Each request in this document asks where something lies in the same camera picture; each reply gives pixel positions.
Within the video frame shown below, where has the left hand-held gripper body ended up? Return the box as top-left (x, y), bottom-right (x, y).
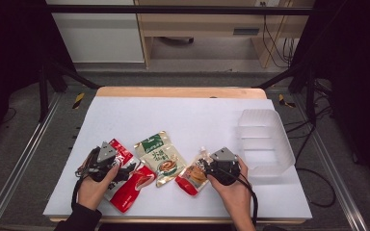
top-left (75, 141), bottom-right (120, 183)

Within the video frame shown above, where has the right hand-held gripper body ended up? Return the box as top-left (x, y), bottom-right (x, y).
top-left (205, 146), bottom-right (242, 187)

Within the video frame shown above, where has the person's right hand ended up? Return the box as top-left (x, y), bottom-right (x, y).
top-left (206, 156), bottom-right (253, 222)

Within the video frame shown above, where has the person's left hand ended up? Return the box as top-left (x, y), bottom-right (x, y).
top-left (76, 164), bottom-right (120, 212)

